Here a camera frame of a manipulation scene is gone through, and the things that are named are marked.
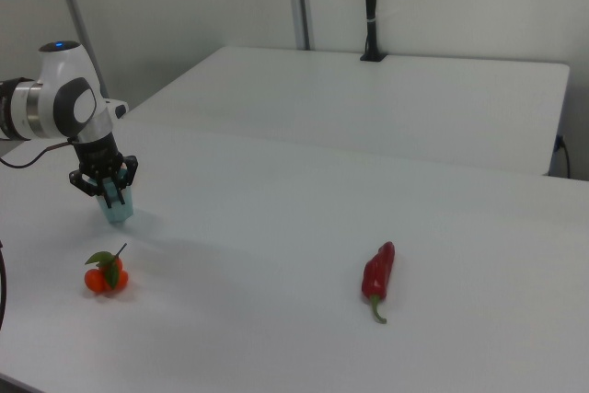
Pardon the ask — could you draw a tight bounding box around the small tangerine cluster with leaves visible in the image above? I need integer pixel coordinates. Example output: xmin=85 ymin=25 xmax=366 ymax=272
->
xmin=83 ymin=242 xmax=130 ymax=295

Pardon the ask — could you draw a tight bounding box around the black camera pole with clamp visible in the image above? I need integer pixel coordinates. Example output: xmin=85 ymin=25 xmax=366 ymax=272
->
xmin=359 ymin=0 xmax=388 ymax=64

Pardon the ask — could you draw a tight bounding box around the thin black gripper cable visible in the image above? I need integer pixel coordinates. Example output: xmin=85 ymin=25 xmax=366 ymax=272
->
xmin=0 ymin=140 xmax=77 ymax=169

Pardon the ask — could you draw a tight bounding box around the slanted aluminium frame post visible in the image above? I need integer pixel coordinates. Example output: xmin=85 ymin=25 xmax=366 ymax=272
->
xmin=53 ymin=0 xmax=110 ymax=100

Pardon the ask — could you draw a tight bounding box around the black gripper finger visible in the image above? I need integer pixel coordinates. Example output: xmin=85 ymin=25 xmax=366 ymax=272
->
xmin=68 ymin=166 xmax=114 ymax=211
xmin=114 ymin=156 xmax=140 ymax=206

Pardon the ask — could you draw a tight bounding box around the thick black cable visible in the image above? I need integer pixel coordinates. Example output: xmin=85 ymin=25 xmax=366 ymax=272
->
xmin=0 ymin=239 xmax=8 ymax=330

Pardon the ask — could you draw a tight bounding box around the teal hexagonal mug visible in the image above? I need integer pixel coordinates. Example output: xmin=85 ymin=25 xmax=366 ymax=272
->
xmin=94 ymin=170 xmax=137 ymax=227

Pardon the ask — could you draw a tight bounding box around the black cable behind table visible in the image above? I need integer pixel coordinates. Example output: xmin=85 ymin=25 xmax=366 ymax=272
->
xmin=553 ymin=133 xmax=572 ymax=179

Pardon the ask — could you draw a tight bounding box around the white adjoining table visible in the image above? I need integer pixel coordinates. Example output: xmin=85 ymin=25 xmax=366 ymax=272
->
xmin=118 ymin=45 xmax=572 ymax=177

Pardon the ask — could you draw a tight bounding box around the red chili pepper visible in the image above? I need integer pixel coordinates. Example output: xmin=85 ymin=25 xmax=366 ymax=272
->
xmin=361 ymin=240 xmax=397 ymax=325

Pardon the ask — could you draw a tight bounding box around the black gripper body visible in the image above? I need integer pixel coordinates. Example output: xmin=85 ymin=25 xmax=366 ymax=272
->
xmin=73 ymin=130 xmax=126 ymax=182

